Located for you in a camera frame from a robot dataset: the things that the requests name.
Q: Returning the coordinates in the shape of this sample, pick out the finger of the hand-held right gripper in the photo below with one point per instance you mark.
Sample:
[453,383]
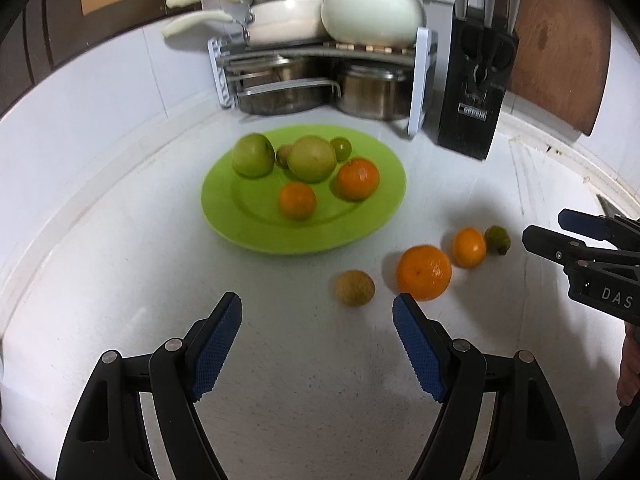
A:
[582,222]
[545,245]

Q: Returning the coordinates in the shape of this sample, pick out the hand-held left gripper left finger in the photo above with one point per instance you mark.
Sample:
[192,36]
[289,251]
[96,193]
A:
[217,345]

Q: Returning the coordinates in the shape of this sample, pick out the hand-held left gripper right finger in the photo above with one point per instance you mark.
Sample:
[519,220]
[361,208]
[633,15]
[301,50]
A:
[420,350]

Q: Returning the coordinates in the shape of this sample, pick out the green plate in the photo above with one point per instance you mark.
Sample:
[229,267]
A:
[250,225]

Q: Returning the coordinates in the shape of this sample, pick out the small orange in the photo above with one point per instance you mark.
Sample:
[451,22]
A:
[469,247]
[297,200]

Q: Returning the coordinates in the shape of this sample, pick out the medium orange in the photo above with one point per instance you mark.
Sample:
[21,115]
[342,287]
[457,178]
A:
[358,179]

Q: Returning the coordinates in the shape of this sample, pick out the green apple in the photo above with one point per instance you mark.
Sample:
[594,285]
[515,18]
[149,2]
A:
[253,155]

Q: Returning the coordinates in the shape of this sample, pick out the round yellow-green pear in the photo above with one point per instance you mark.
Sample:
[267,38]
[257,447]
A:
[311,158]

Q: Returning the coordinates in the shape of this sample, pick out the small green tomato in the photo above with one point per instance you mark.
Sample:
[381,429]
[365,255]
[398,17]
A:
[498,239]
[343,149]

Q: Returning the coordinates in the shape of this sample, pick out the person's right hand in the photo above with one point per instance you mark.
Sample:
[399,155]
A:
[630,365]

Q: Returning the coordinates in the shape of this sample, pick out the large orange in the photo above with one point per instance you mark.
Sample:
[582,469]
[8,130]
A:
[424,272]

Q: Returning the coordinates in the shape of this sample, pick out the black knife block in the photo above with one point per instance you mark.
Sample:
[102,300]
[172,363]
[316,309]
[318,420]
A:
[470,125]

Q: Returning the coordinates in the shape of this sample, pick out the dark wooden cutting board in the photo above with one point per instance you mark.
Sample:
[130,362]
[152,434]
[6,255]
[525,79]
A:
[560,45]

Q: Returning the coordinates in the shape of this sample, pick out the black scissors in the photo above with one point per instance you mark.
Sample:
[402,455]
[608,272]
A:
[487,52]

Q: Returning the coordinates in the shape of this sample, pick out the white and steel shelf rack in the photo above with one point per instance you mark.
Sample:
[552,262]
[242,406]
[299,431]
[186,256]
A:
[425,85]

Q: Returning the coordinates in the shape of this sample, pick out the tall steel pot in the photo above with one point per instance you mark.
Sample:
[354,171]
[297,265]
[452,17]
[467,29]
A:
[375,92]

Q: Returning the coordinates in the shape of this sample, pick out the wide steel pot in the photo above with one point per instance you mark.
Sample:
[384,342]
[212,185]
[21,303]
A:
[280,92]

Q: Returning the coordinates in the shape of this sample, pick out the wooden trivet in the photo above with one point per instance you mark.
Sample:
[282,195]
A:
[360,49]

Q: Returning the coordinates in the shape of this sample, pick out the white ceramic pot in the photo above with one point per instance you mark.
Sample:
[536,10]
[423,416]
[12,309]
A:
[372,7]

